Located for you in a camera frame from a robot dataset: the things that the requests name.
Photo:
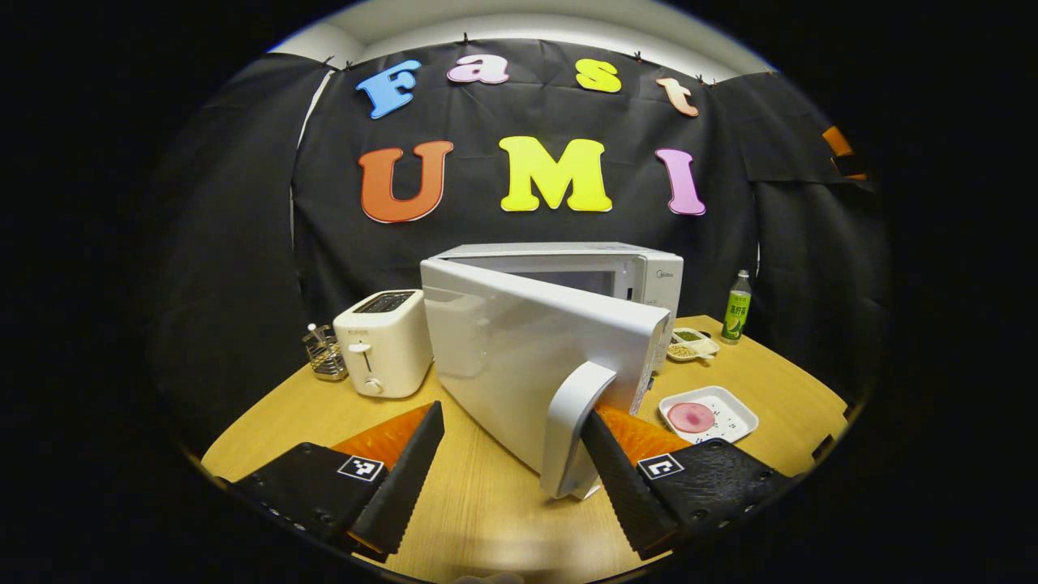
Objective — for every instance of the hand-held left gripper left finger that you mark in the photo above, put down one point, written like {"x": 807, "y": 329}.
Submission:
{"x": 404, "y": 491}

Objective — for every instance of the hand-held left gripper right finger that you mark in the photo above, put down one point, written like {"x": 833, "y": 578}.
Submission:
{"x": 628, "y": 503}

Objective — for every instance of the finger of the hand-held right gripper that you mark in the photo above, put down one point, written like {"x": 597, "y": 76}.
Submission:
{"x": 838, "y": 142}

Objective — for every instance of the pink meat slice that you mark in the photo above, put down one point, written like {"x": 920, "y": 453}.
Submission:
{"x": 691, "y": 417}

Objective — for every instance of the white square food tray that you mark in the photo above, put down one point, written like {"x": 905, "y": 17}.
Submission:
{"x": 730, "y": 405}

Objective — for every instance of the white microwave oven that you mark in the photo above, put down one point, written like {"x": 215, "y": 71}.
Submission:
{"x": 519, "y": 357}

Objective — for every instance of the white toaster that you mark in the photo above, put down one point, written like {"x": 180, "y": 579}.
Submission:
{"x": 389, "y": 349}

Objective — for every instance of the small divided seed dish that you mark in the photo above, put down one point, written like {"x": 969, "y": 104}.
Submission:
{"x": 689, "y": 350}

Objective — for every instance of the green drink bottle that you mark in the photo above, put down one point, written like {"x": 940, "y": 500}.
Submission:
{"x": 736, "y": 316}

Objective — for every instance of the black backdrop cloth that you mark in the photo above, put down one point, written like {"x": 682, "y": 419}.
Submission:
{"x": 324, "y": 243}

